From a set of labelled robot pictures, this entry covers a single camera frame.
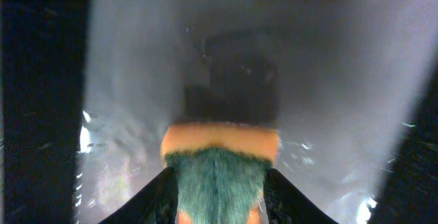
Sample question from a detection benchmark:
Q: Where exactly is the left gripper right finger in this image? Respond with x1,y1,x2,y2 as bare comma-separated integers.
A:
263,169,337,224

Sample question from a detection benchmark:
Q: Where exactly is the black rectangular tray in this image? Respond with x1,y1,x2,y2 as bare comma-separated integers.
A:
1,0,437,223

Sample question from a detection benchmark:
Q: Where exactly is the orange green sponge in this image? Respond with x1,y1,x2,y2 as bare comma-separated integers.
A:
161,123,280,224

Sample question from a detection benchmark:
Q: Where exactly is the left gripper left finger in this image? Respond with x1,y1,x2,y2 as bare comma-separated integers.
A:
99,167,179,224

